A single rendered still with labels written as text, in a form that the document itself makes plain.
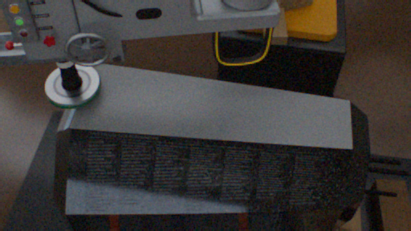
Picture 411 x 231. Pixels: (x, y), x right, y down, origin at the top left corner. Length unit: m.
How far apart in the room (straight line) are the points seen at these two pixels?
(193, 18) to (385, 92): 1.90
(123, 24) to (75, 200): 0.73
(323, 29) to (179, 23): 0.93
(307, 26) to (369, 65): 1.11
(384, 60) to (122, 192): 2.16
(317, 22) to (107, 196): 1.25
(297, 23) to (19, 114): 1.74
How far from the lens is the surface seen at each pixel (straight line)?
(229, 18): 1.63
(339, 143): 1.86
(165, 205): 1.87
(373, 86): 3.27
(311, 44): 2.32
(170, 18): 1.60
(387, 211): 2.62
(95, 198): 1.92
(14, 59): 1.79
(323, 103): 1.96
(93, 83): 1.93
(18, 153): 2.95
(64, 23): 1.59
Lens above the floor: 2.32
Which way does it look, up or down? 52 degrees down
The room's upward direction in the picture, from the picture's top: 1 degrees clockwise
